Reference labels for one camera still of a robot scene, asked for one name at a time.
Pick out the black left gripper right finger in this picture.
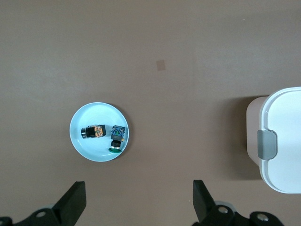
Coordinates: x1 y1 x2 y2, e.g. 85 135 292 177
191 180 286 226

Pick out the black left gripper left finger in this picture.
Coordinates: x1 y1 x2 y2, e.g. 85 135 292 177
0 180 87 226

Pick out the white lidded lunch box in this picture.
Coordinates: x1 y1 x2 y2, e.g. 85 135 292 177
246 86 301 194

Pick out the green and blue push-button switch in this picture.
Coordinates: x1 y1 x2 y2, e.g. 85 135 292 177
108 125 127 153

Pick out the orange push-button switch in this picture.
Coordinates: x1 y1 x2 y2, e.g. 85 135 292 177
81 124 106 140

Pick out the light blue round plate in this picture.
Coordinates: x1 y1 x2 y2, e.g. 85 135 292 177
69 101 132 163

